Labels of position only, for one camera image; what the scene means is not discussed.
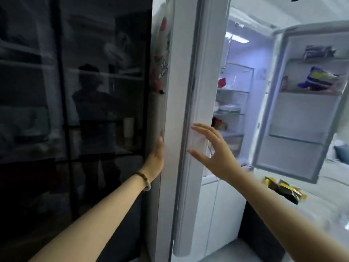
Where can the person's left hand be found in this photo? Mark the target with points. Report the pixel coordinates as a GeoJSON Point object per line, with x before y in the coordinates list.
{"type": "Point", "coordinates": [154, 160]}

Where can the person's right hand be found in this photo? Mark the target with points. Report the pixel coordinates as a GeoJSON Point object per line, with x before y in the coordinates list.
{"type": "Point", "coordinates": [219, 158]}

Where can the person's right thumb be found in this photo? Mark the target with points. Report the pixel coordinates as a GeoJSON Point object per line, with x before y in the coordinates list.
{"type": "Point", "coordinates": [197, 155]}

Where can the person's left fingers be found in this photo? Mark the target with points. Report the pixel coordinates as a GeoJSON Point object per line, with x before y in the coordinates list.
{"type": "Point", "coordinates": [160, 140]}

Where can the white fridge door with magnets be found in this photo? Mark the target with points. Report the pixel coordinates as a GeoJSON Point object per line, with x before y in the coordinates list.
{"type": "Point", "coordinates": [185, 79]}

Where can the person's left forearm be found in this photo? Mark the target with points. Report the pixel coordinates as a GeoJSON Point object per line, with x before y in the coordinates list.
{"type": "Point", "coordinates": [95, 223]}

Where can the person's right forearm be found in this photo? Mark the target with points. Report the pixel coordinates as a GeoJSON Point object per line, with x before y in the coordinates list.
{"type": "Point", "coordinates": [286, 215]}

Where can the white and green food container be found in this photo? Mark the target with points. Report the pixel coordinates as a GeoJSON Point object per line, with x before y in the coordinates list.
{"type": "Point", "coordinates": [227, 109]}

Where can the pink fridge magnet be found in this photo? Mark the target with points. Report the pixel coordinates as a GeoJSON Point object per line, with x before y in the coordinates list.
{"type": "Point", "coordinates": [158, 85]}

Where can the colourful cartoon fridge magnet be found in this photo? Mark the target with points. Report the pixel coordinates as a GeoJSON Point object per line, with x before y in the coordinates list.
{"type": "Point", "coordinates": [162, 66]}

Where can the red box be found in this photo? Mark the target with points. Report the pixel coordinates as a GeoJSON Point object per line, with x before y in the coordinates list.
{"type": "Point", "coordinates": [222, 82]}

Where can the dark glass cabinet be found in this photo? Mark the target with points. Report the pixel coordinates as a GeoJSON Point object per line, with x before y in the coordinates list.
{"type": "Point", "coordinates": [73, 120]}

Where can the yellow and black packets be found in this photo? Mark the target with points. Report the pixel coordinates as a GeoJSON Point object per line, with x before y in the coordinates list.
{"type": "Point", "coordinates": [285, 189]}

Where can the black cabinet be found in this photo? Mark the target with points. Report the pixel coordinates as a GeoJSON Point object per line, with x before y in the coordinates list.
{"type": "Point", "coordinates": [261, 234]}

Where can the white fridge door with shelves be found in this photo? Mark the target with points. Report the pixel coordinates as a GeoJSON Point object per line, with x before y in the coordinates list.
{"type": "Point", "coordinates": [297, 120]}

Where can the red round fridge magnet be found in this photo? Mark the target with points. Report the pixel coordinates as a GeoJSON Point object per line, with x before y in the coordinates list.
{"type": "Point", "coordinates": [163, 25]}

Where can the blue cushion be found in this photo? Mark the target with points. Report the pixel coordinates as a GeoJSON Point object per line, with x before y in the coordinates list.
{"type": "Point", "coordinates": [342, 153]}

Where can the blue and yellow packet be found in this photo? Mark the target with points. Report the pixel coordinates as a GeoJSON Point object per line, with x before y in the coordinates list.
{"type": "Point", "coordinates": [320, 78]}

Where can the dark snack packet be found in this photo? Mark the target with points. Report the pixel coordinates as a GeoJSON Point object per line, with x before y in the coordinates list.
{"type": "Point", "coordinates": [319, 51]}

